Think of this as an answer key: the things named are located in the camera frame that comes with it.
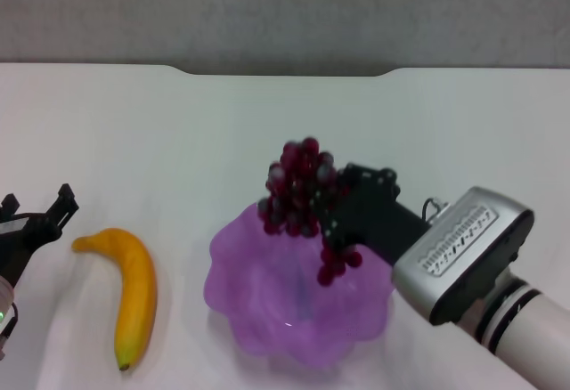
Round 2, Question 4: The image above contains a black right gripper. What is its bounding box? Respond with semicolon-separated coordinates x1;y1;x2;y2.
310;163;433;271

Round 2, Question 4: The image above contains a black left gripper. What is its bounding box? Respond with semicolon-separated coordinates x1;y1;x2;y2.
0;183;80;292

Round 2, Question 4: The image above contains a dark red grape bunch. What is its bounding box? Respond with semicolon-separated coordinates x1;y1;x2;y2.
257;136;364;287

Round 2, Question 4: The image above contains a yellow banana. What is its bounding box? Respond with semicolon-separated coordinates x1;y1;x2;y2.
71;227;159;371

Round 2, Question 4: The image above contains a purple wavy plastic plate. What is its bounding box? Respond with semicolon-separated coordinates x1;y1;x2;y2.
203;202;400;370

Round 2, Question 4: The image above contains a thin black camera cable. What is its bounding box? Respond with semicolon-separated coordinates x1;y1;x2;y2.
421;197;452;223

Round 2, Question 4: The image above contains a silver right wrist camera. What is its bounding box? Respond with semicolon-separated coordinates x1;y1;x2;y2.
391;186;535;327

